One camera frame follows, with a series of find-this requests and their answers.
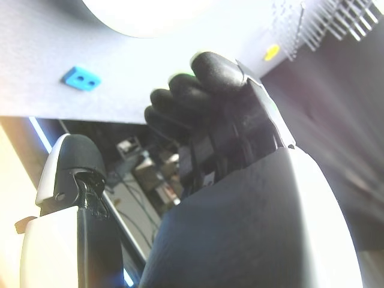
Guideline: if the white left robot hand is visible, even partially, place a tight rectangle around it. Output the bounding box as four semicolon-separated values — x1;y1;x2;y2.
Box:
14;51;365;288

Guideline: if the white round plate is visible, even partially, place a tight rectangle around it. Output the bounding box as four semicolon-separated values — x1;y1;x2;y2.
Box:
81;0;218;39

